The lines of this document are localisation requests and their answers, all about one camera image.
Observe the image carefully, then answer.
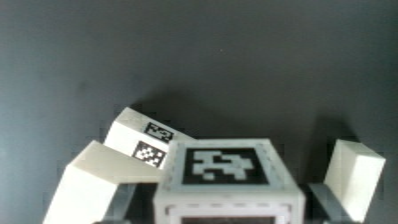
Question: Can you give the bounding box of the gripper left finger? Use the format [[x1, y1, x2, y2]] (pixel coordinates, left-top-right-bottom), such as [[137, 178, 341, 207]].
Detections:
[[93, 183, 157, 224]]

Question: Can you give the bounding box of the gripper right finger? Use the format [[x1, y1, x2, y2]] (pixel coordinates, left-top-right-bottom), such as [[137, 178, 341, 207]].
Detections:
[[302, 183, 361, 224]]

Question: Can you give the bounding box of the white chair back frame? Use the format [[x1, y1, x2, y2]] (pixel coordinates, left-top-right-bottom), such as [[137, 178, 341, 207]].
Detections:
[[43, 108, 192, 224]]

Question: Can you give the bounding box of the white tagged cube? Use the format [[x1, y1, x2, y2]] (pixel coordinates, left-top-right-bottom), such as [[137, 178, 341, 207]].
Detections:
[[153, 138, 306, 224]]

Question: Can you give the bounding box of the white block right edge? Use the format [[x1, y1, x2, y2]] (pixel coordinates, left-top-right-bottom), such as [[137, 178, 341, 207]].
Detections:
[[324, 140, 386, 222]]

